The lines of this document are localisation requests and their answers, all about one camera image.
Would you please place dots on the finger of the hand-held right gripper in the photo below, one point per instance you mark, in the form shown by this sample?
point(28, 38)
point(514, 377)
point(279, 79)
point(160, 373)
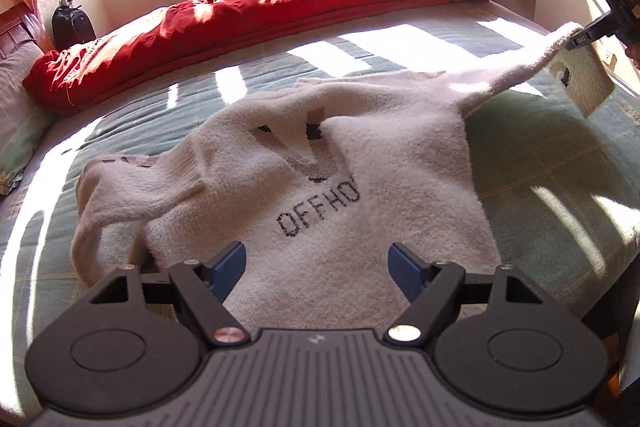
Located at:
point(592, 33)

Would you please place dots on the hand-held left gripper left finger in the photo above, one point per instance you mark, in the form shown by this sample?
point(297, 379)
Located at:
point(231, 263)

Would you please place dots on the grey green pillow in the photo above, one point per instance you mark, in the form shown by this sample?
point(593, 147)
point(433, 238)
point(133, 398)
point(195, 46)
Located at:
point(20, 107)

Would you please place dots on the wooden headboard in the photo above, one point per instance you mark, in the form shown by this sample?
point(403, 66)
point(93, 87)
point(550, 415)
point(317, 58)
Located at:
point(20, 27)

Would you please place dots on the black bag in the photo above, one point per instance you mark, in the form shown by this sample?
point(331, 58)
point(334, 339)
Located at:
point(73, 26)

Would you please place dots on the red duvet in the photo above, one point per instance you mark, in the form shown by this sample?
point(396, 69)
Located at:
point(250, 12)

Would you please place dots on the white knitted sweater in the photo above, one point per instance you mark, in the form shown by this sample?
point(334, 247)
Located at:
point(350, 147)

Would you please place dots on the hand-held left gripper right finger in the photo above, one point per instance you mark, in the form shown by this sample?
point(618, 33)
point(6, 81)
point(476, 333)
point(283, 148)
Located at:
point(404, 268)

